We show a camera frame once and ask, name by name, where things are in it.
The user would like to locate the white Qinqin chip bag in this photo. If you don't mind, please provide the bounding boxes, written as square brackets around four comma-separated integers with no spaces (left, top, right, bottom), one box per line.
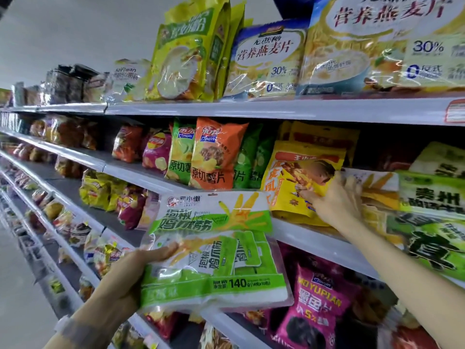
[136,192,160,231]

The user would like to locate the person's right forearm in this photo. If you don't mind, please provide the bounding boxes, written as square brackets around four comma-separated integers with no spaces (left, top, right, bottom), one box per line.
[336,218,465,349]

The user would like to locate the pale green multipack snack bag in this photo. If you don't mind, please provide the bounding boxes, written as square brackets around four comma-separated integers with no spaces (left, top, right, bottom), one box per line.
[408,141,465,178]

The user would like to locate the white cookie print snack bag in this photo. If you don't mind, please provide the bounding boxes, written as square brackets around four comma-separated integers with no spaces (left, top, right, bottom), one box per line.
[69,222,92,248]

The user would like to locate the red yellow price tag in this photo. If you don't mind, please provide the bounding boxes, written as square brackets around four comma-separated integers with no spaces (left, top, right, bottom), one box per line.
[445,99,465,124]

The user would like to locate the yellow white multipack snack bag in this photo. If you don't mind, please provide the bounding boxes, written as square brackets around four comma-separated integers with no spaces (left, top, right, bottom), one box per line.
[341,168,401,248]

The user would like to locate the purple snack bag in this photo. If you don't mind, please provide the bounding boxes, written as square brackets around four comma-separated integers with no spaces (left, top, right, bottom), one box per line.
[274,263,361,349]
[279,243,364,284]

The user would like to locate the smartwatch with grey band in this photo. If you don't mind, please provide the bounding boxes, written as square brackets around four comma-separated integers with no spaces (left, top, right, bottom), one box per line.
[54,314,114,349]

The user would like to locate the yellow orange white snack bag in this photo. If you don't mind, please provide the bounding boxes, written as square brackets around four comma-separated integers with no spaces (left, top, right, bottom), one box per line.
[278,121,360,168]
[261,140,346,228]

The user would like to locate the person's left hand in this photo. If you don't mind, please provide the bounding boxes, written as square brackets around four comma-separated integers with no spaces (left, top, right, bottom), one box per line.
[85,242,179,326]

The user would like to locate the pale brown bag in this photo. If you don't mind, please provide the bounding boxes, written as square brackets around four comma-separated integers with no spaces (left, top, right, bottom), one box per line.
[84,72,109,103]

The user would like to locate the person's right hand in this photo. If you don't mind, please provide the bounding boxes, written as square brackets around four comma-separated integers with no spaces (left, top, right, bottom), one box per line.
[299,172,364,233]

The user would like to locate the large green chips snack bag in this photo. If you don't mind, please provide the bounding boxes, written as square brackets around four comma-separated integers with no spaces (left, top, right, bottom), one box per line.
[165,119,197,186]
[233,123,264,190]
[250,136,276,190]

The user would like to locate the row of clear wrapped packs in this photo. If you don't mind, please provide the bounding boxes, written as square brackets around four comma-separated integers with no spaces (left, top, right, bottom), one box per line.
[13,81,46,107]

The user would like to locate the white bowl print bag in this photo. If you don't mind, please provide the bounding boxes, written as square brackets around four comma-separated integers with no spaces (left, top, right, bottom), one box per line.
[104,58,152,104]

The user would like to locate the clear bag of orange snacks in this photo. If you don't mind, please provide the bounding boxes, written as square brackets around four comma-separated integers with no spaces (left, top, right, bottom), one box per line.
[45,115,85,149]
[30,119,48,139]
[81,121,99,150]

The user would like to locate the red yellow chips snack bag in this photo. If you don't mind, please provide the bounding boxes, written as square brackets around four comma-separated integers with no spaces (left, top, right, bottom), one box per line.
[144,310,181,341]

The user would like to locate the white blue orange snack bag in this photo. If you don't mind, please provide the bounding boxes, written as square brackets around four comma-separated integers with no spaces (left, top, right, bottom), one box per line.
[83,230,105,265]

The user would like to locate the grey store shelving unit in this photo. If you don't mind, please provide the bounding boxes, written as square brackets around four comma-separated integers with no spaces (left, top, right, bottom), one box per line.
[0,92,465,349]

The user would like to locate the row of pale blue packs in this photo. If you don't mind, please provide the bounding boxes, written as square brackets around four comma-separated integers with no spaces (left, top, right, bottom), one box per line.
[0,111,31,136]

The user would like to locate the white green chicken feet pack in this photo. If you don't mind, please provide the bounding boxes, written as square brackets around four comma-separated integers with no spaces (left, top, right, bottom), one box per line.
[139,190,294,313]

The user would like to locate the green white banded snack bag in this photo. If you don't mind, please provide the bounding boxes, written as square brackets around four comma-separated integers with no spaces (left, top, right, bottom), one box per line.
[397,170,465,219]

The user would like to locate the stack of dark wrapped packs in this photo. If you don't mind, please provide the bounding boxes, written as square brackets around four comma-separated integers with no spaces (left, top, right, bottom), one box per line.
[43,63,99,105]

